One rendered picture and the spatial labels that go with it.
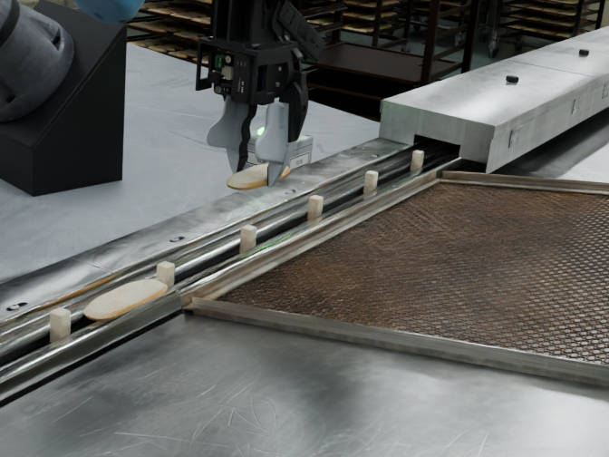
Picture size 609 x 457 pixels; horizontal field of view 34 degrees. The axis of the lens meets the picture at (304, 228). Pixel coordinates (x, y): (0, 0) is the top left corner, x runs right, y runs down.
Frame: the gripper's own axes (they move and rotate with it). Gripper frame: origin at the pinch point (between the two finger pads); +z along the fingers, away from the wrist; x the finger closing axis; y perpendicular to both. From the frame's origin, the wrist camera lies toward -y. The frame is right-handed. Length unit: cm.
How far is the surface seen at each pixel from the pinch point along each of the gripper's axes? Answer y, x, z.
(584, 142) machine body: -88, 10, 12
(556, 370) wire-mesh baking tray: 24.4, 41.1, -1.5
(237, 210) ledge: -3.9, -4.8, 7.2
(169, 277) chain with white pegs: 15.4, 1.0, 7.5
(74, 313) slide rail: 25.7, -1.1, 8.3
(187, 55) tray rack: -226, -187, 50
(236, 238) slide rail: 0.8, -1.6, 8.4
